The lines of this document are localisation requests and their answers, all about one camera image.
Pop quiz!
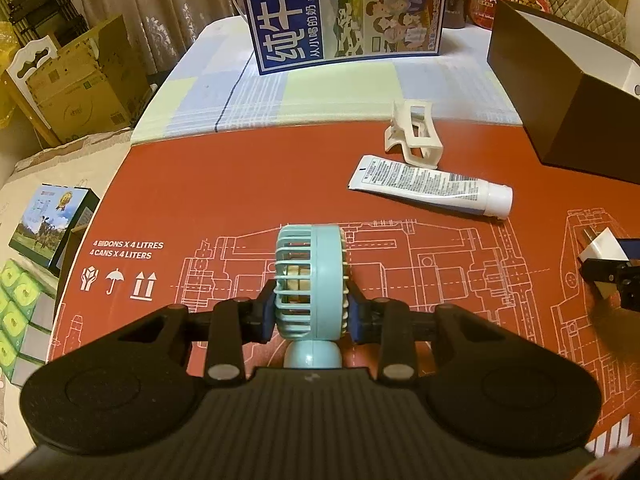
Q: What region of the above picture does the plaid tablecloth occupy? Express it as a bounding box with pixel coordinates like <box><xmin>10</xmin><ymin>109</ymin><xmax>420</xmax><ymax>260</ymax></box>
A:
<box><xmin>131</xmin><ymin>14</ymin><xmax>524</xmax><ymax>147</ymax></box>

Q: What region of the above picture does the blue printed milk carton box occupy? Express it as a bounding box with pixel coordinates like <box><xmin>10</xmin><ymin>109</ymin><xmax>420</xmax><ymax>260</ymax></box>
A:
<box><xmin>230</xmin><ymin>0</ymin><xmax>454</xmax><ymax>77</ymax></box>

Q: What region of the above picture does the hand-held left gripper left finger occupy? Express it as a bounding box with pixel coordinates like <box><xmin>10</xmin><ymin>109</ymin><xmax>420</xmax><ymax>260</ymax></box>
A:
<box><xmin>120</xmin><ymin>280</ymin><xmax>279</xmax><ymax>389</ymax></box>

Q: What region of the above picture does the blue landscape printed box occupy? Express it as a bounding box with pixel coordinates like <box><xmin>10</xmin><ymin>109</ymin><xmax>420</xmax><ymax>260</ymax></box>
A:
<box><xmin>7</xmin><ymin>184</ymin><xmax>101</xmax><ymax>277</ymax></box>

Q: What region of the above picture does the pack of green tissue packets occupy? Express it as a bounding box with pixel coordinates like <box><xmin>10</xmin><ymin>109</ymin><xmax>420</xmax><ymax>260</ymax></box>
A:
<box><xmin>0</xmin><ymin>257</ymin><xmax>59</xmax><ymax>387</ymax></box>

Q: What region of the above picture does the brown cardboard box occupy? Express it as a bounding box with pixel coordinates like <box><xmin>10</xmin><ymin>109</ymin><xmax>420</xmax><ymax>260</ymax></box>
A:
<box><xmin>25</xmin><ymin>14</ymin><xmax>151</xmax><ymax>144</ymax></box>

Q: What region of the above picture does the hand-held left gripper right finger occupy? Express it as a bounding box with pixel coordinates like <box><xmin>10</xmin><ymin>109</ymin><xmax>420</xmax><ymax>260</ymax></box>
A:
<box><xmin>345</xmin><ymin>280</ymin><xmax>507</xmax><ymax>389</ymax></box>

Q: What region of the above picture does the yellow plastic bag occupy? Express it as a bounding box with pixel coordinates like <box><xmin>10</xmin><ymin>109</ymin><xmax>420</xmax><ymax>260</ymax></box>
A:
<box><xmin>0</xmin><ymin>20</ymin><xmax>19</xmax><ymax>129</ymax></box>

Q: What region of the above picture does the red printed cardboard sheet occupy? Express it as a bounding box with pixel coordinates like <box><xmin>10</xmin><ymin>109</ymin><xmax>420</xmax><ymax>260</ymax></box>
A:
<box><xmin>47</xmin><ymin>119</ymin><xmax>640</xmax><ymax>462</ymax></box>

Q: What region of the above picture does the white cream tube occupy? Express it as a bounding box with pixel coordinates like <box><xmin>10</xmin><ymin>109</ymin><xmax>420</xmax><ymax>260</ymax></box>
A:
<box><xmin>348</xmin><ymin>154</ymin><xmax>515</xmax><ymax>220</ymax></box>

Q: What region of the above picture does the white hair claw clip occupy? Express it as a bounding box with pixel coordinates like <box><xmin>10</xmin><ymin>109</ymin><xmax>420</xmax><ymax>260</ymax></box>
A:
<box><xmin>384</xmin><ymin>100</ymin><xmax>445</xmax><ymax>170</ymax></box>

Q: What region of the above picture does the red instant noodle bowl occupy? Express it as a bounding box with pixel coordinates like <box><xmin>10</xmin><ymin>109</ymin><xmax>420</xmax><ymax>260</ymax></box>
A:
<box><xmin>470</xmin><ymin>0</ymin><xmax>554</xmax><ymax>29</ymax></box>

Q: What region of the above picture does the beige quilted cloth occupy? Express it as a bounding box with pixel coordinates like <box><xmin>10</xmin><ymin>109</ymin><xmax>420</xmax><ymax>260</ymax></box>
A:
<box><xmin>530</xmin><ymin>0</ymin><xmax>629</xmax><ymax>47</ymax></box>

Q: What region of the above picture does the white chair back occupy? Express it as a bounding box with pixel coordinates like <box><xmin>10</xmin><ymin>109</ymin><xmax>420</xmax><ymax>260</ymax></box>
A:
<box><xmin>5</xmin><ymin>34</ymin><xmax>64</xmax><ymax>147</ymax></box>

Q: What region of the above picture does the beige patterned curtain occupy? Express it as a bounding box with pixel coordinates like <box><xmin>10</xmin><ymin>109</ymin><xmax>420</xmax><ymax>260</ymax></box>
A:
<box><xmin>67</xmin><ymin>0</ymin><xmax>242</xmax><ymax>74</ymax></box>

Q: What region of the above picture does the teal handheld fan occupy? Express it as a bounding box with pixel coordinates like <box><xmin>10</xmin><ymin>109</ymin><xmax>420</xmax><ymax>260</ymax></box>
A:
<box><xmin>274</xmin><ymin>224</ymin><xmax>354</xmax><ymax>370</ymax></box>

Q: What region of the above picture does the white plug adapter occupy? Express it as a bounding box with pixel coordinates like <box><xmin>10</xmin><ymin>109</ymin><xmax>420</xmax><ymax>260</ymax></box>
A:
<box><xmin>577</xmin><ymin>224</ymin><xmax>626</xmax><ymax>302</ymax></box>

